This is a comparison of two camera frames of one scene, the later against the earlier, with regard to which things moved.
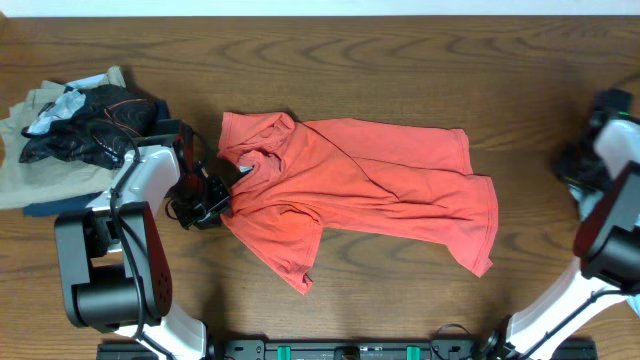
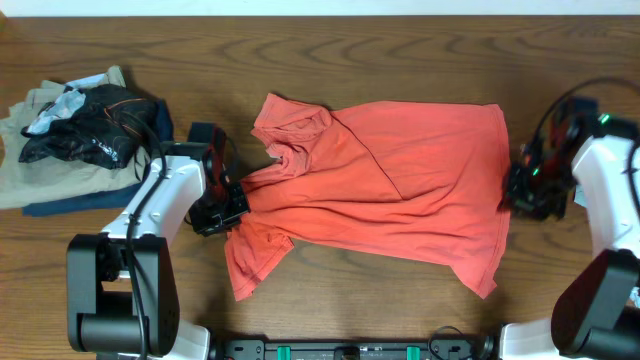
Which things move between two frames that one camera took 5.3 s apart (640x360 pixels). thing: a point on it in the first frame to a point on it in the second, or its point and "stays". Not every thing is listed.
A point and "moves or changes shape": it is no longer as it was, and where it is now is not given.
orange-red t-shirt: x=390 y=181 moves or changes shape
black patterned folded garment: x=97 y=123 stays
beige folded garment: x=48 y=179 stays
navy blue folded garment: x=81 y=205 stays
